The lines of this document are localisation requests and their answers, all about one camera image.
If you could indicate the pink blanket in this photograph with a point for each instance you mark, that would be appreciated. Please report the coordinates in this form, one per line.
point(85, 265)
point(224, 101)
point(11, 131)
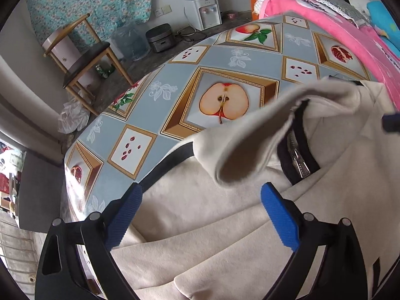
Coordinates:
point(343, 34)

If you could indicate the clear empty water jug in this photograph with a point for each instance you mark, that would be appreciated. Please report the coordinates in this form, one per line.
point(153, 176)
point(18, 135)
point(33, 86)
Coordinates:
point(131, 43)

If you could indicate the orange box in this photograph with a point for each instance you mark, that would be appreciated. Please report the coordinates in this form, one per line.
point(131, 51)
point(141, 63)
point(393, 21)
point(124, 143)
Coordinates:
point(253, 6)

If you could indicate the table with fruit print cover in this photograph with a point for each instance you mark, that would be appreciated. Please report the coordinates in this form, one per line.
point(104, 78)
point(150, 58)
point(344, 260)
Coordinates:
point(175, 78)

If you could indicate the white water dispenser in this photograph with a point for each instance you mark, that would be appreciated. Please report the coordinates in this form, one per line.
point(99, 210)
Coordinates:
point(203, 12)

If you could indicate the green drink can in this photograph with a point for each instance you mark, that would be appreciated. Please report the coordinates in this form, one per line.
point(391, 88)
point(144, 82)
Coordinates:
point(103, 71)

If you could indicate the teal floral wall cloth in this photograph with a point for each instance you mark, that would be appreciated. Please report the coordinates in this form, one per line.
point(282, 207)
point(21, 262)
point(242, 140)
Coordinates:
point(78, 3)

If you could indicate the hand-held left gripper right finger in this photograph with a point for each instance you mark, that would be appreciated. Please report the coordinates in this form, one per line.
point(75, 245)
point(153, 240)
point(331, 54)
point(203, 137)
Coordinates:
point(281, 218)

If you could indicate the wooden chair dark seat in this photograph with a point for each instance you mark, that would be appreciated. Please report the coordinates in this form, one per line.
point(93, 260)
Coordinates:
point(84, 62)

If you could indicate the small pink round item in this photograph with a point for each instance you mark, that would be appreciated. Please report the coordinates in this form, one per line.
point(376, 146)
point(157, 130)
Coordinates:
point(231, 14)

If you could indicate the grey curtain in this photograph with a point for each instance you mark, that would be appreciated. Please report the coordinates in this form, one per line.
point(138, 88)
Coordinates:
point(22, 100)

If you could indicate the white wall socket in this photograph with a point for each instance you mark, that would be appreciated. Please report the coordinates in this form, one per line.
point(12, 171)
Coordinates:
point(163, 10)

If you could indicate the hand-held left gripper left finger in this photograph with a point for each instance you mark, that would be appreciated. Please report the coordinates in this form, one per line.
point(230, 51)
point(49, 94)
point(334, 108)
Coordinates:
point(125, 215)

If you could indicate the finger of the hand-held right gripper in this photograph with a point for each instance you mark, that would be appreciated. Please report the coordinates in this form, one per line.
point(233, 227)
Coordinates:
point(392, 122)

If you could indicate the blue striped blanket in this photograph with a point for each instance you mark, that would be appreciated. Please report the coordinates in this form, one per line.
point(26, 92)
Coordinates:
point(387, 18)

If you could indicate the white cardboard box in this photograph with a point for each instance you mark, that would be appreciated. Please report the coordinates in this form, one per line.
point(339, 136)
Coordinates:
point(59, 50)

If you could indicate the grey patterned cloth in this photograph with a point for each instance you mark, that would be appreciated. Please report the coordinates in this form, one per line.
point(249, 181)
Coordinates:
point(337, 3)

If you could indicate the cream zip jacket black stripes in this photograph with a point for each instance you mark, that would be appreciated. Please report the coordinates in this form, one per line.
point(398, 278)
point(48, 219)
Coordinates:
point(218, 225)

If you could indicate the black rice cooker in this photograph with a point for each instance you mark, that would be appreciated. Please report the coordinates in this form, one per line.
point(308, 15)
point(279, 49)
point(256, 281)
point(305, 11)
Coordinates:
point(161, 39)

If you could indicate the metal window grille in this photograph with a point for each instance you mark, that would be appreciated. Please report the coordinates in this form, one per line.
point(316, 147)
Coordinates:
point(18, 250)

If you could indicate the white plastic bag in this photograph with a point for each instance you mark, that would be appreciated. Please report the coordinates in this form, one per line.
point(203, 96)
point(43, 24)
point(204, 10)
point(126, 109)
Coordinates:
point(72, 115)

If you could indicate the dark grey cabinet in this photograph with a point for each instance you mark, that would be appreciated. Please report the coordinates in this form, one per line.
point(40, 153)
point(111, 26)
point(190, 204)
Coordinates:
point(40, 193)

